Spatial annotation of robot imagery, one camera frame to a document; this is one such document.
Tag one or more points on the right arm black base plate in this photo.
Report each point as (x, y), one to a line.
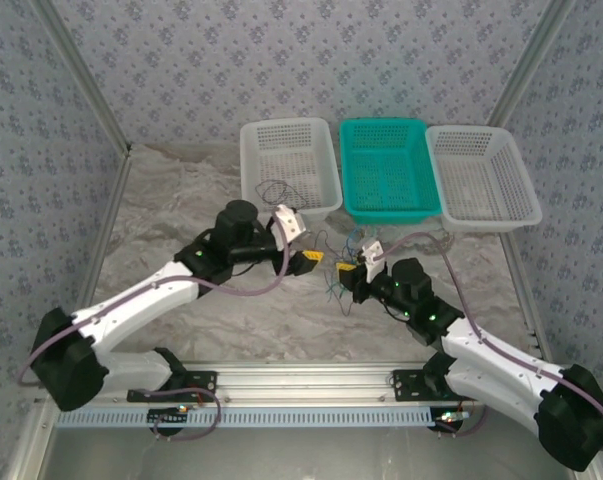
(406, 385)

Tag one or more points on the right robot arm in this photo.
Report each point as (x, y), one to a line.
(491, 350)

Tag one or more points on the aluminium frame post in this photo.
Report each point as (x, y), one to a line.
(86, 75)
(531, 60)

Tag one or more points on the white plastic basket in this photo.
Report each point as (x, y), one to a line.
(291, 215)
(481, 170)

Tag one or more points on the teal plastic basket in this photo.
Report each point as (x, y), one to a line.
(381, 215)

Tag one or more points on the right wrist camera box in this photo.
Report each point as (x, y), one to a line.
(373, 252)

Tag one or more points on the white connector block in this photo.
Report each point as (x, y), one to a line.
(290, 222)

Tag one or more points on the grey sheet metal panel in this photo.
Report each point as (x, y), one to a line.
(306, 455)

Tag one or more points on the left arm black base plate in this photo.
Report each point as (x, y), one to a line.
(208, 377)

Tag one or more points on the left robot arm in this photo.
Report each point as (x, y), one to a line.
(131, 300)

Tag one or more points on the aluminium frame cross rail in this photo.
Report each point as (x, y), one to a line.
(306, 382)

